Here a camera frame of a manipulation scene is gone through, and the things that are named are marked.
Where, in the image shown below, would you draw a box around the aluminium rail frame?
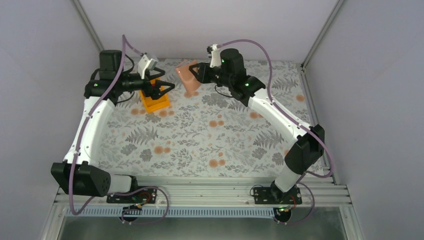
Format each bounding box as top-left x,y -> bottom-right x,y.
54,175 -> 353,220

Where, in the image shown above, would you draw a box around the tan leather card holder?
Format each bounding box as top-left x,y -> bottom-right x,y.
175,59 -> 202,96

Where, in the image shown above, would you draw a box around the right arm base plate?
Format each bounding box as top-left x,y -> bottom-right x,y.
251,186 -> 303,205

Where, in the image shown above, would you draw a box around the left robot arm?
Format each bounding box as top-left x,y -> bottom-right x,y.
50,50 -> 175,197

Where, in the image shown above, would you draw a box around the floral table cloth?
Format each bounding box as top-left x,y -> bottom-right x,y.
88,57 -> 327,178

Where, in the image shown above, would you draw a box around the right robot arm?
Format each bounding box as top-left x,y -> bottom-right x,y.
188,48 -> 325,198

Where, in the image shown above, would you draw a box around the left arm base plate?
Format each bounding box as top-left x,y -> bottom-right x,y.
106,188 -> 158,205

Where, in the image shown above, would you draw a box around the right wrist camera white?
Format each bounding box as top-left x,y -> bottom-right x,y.
206,44 -> 222,68

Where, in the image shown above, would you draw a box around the yellow plastic bin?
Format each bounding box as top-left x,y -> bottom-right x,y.
140,77 -> 171,113

